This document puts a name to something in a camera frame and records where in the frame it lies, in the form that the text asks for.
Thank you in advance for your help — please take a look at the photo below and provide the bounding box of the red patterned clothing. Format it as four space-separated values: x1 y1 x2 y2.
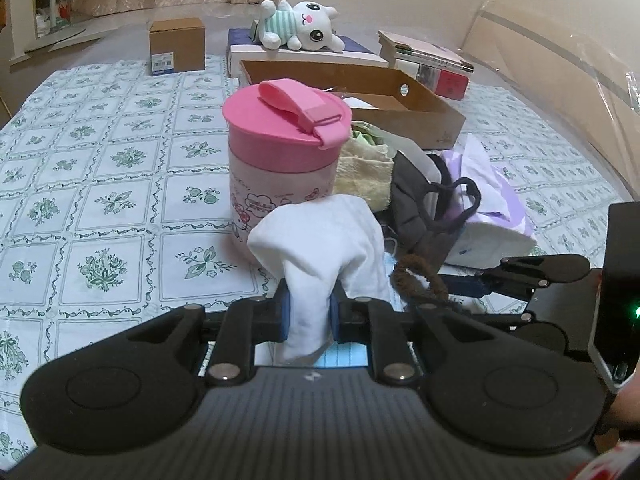
575 440 640 480

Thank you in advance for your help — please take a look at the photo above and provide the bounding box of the blue face mask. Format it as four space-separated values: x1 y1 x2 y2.
320 252 402 369

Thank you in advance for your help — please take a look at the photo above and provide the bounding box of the small brown cardboard box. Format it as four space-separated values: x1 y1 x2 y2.
148 17 207 77

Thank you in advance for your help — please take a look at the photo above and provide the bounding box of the pale yellow towel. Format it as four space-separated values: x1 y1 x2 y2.
337 135 397 211

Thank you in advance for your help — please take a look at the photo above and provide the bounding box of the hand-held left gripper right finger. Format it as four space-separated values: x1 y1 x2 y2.
329 280 501 386

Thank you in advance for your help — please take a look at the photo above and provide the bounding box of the person's right forearm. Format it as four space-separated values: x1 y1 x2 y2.
606 385 640 433

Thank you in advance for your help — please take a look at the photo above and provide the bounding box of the purple and white soft package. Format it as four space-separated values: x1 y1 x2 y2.
442 132 539 269

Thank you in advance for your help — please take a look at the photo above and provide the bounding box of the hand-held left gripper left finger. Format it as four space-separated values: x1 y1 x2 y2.
125 280 292 387

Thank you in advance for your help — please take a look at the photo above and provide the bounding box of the pink cover book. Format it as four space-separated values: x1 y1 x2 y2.
377 30 475 74

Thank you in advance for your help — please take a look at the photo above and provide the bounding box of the blue and white flat box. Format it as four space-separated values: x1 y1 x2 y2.
227 27 390 79

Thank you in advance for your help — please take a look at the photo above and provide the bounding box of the brown hair tie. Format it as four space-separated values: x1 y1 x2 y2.
390 255 467 312

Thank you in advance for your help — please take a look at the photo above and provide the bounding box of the light green cloth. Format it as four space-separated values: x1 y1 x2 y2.
351 121 383 147

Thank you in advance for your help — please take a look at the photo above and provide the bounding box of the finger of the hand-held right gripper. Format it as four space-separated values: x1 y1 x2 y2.
439 254 592 305

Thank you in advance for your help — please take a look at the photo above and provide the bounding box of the shallow cardboard tray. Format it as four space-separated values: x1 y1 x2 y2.
238 59 467 150

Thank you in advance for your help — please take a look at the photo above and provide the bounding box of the plastic wrapped beige headboard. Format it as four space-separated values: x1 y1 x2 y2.
465 0 640 201

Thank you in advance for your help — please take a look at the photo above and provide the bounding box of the pink lidded cup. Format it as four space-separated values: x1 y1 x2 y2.
222 79 349 262

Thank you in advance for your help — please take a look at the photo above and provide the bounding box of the thick red and white book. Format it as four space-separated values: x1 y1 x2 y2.
390 57 472 99

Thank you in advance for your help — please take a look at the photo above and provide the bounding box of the white bunny plush toy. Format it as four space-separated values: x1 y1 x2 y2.
257 0 347 54

